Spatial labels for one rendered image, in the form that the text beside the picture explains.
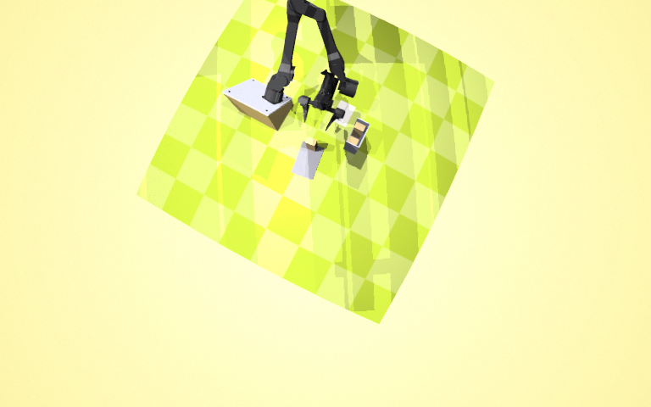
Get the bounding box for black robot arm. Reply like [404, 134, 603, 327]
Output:
[261, 0, 359, 110]

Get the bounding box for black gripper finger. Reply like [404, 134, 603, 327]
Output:
[325, 115, 340, 131]
[300, 104, 310, 123]

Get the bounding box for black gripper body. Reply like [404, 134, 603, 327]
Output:
[297, 87, 345, 119]

